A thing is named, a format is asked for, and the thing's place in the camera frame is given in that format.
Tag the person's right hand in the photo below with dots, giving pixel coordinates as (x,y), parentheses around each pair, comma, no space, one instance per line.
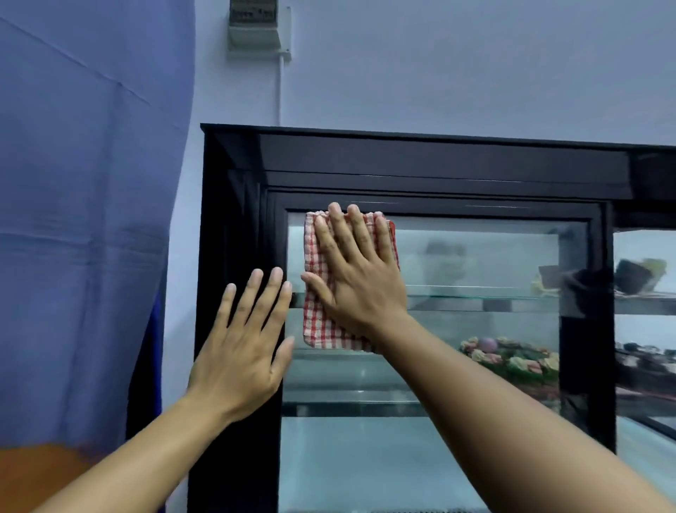
(364,293)

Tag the person's left hand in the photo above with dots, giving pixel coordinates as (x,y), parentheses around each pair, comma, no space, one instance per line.
(237,364)

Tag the person's right middle finger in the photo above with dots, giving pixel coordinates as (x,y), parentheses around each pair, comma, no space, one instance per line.
(343,230)

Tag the person's right little finger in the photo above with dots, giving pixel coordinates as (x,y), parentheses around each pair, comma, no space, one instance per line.
(385,238)

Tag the person's left little finger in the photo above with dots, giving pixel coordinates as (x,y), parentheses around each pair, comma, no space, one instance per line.
(224,312)

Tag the person's left thumb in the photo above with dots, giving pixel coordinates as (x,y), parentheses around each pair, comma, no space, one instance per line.
(284,357)

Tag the person's left middle finger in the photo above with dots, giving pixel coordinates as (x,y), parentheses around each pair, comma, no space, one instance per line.
(268,298)

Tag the person's right thumb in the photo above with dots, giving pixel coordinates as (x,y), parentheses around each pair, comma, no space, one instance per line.
(317,290)

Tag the red white checked cloth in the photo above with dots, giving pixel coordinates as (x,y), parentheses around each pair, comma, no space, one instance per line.
(317,327)

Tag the person's right forearm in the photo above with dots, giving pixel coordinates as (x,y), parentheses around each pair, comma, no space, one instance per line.
(496,428)

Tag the person's left forearm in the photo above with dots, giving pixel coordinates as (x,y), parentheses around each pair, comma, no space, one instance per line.
(142,465)

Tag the glass shelf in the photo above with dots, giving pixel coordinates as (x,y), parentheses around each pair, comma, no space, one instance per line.
(338,404)
(475,300)

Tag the black glass display cabinet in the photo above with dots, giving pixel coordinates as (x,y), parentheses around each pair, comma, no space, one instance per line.
(422,164)

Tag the blue curtain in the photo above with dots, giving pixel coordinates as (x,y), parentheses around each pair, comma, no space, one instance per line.
(79,211)

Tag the flower decorated cake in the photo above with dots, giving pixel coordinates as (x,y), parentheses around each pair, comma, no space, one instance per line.
(515,359)

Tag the white electrical box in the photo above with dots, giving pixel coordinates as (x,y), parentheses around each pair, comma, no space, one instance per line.
(253,26)

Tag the orange object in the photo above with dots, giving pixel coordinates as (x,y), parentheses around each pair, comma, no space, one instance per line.
(37,475)

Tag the black pot with green plant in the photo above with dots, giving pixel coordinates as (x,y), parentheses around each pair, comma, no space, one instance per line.
(636,275)

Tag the dark decorated cake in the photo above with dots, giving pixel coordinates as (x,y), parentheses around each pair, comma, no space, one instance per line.
(647,364)

